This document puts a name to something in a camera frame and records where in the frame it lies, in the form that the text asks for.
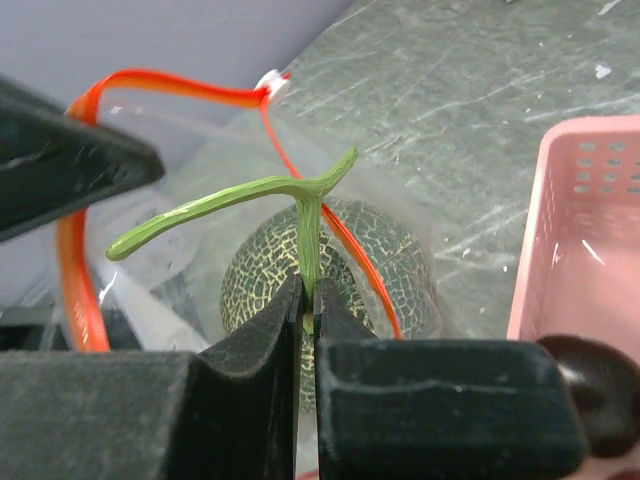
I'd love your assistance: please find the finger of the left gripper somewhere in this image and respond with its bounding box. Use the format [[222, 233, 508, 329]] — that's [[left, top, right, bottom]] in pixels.
[[1, 75, 165, 241]]

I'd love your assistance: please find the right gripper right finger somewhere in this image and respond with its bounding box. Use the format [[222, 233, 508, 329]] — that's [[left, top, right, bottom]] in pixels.
[[313, 278, 375, 479]]

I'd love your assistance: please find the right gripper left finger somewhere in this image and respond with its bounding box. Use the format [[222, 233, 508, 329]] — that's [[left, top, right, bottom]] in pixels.
[[194, 275, 304, 479]]

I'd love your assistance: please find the clear bag orange zipper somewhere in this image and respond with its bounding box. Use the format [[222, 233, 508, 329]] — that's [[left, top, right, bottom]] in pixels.
[[0, 68, 451, 480]]

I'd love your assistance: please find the green netted melon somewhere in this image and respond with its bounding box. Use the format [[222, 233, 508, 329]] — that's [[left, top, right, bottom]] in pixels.
[[104, 146, 441, 416]]

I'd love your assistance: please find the pink plastic basket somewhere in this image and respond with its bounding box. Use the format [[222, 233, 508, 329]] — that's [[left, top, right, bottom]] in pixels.
[[507, 115, 639, 359]]

